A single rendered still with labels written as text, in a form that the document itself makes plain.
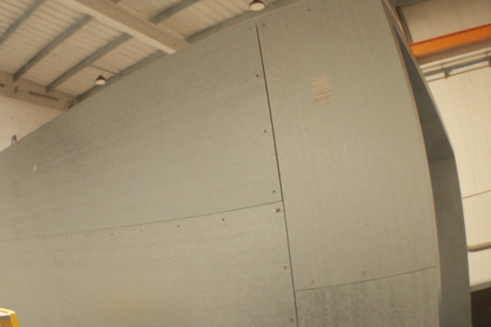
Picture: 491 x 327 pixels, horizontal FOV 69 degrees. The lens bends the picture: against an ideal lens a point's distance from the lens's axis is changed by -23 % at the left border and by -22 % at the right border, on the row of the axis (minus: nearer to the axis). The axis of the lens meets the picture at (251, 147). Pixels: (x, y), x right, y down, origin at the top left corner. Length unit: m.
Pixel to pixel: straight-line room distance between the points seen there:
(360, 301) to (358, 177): 0.32
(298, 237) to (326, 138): 0.26
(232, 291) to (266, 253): 0.17
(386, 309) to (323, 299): 0.18
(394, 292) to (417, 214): 0.21
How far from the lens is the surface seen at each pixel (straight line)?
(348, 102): 1.13
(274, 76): 1.24
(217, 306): 1.31
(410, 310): 1.08
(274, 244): 1.18
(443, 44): 9.76
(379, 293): 1.09
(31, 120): 12.92
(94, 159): 1.70
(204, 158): 1.31
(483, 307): 5.67
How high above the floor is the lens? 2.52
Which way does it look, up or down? 14 degrees up
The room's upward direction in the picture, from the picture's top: 7 degrees counter-clockwise
